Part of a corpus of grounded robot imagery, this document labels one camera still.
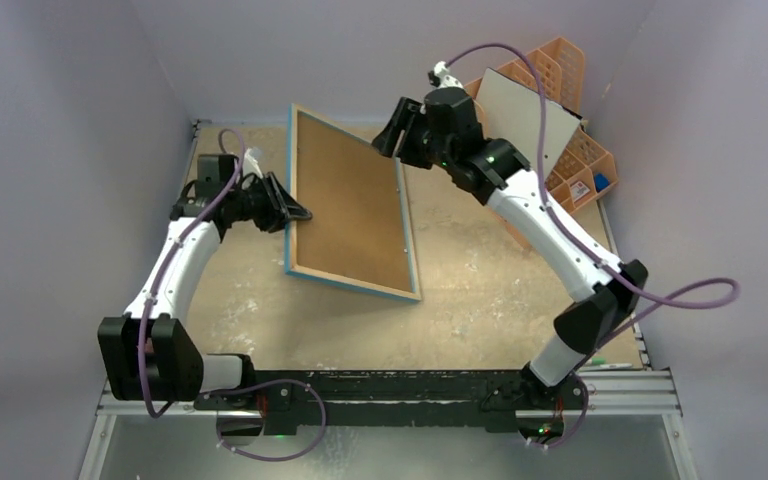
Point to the red white card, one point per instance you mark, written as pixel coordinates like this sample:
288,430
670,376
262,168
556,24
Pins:
579,191

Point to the blue wooden picture frame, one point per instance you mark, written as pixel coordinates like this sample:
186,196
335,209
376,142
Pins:
351,199

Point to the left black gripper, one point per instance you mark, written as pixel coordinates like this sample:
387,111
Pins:
278,203

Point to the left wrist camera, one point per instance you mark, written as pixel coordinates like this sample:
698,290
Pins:
250,162

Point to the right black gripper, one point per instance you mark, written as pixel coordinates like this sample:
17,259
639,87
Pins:
408,125

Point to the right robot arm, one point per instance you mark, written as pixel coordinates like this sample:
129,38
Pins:
603,288

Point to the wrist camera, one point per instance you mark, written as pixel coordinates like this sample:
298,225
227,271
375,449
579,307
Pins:
440,76
250,162

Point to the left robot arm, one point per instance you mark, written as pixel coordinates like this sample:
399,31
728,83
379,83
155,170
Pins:
147,353

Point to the orange plastic desk organizer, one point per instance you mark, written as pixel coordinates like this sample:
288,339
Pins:
578,171

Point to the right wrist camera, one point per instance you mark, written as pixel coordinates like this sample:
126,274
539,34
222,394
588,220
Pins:
440,76

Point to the brown cardboard backing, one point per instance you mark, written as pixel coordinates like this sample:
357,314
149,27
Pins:
351,199

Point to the grey board in organizer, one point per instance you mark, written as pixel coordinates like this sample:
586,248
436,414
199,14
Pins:
512,112

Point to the blue item in organizer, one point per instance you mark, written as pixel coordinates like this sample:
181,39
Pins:
601,182

